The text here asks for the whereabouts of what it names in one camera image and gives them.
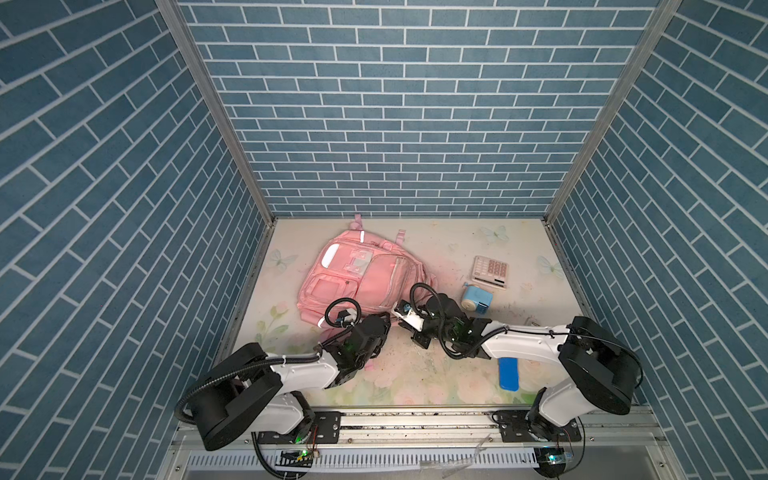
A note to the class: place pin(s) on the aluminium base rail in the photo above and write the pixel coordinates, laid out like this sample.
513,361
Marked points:
460,442

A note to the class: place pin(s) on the pink student backpack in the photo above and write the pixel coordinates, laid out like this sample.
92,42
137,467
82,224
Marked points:
372,270

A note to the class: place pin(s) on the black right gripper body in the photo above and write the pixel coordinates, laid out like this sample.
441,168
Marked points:
431,332

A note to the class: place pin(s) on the blue pencil case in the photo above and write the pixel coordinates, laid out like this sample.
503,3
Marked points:
508,372

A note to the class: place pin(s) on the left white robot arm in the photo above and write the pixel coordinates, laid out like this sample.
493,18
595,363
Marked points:
253,391

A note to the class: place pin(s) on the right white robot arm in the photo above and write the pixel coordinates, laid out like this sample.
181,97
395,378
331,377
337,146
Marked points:
594,370

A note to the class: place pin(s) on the blue electric pencil sharpener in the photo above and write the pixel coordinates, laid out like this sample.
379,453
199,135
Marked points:
476,299

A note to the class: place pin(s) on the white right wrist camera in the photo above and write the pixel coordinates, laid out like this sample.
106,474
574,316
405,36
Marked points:
406,313

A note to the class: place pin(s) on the pink desk calculator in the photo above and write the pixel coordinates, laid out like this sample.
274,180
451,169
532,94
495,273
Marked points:
489,272

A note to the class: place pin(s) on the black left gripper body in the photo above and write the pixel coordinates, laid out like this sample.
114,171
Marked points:
384,332

